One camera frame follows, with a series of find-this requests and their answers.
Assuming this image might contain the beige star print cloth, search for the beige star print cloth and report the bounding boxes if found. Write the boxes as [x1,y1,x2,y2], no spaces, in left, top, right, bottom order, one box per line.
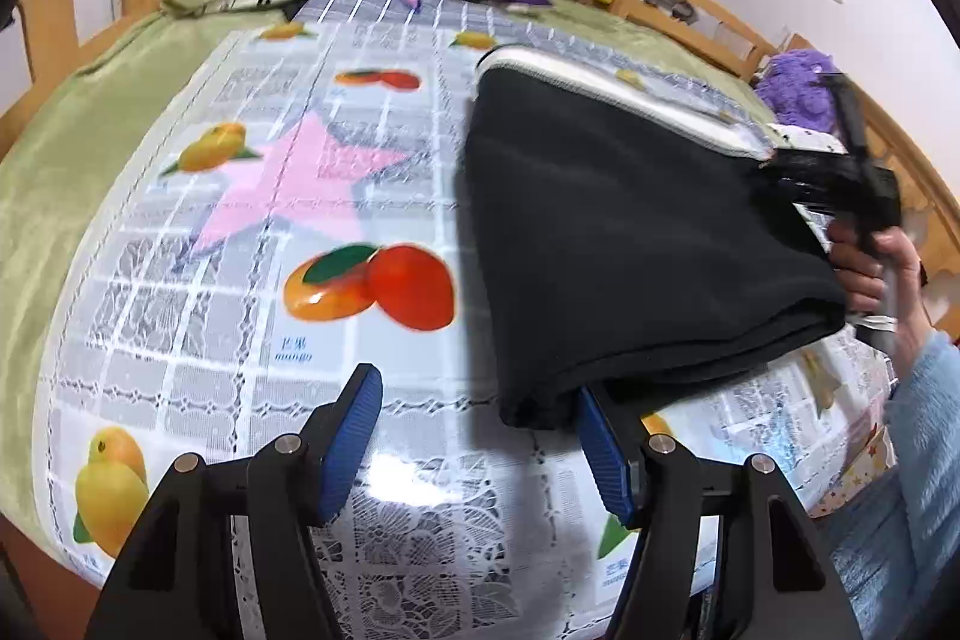
[817,416,898,521]

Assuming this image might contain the green fleece blanket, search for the green fleece blanket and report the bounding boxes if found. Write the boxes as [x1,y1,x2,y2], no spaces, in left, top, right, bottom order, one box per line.
[0,0,760,540]

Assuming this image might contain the white floral pillow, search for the white floral pillow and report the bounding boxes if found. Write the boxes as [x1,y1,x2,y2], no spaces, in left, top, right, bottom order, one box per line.
[771,122,854,158]

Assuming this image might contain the person's right hand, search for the person's right hand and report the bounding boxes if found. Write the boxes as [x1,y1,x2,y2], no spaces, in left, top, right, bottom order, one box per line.
[827,220,929,375]

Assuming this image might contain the person's right forearm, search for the person's right forearm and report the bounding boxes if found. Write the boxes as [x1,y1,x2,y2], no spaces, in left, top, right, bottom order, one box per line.
[886,310,960,525]

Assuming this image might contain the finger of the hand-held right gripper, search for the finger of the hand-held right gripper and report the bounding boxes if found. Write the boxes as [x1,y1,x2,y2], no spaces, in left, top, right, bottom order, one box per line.
[754,149,809,208]
[817,73,875,163]

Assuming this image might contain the black pants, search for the black pants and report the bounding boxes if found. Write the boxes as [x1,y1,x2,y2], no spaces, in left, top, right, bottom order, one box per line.
[457,44,853,431]

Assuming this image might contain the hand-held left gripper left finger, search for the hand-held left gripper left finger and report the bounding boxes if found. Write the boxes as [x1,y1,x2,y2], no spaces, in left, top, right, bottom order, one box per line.
[84,364,385,640]

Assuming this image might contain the purple plush toy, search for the purple plush toy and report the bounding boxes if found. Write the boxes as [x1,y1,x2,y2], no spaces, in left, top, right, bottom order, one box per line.
[753,48,845,133]

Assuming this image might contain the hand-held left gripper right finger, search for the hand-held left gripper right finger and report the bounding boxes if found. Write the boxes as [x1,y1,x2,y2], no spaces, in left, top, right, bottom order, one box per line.
[574,385,863,640]

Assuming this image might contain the person's blue fleece clothing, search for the person's blue fleece clothing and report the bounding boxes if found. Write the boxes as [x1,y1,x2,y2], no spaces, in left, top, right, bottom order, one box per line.
[814,452,960,640]

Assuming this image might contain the fruit print plastic tablecloth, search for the fruit print plastic tablecloth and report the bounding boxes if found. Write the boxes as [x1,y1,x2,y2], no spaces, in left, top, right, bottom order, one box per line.
[45,26,895,640]

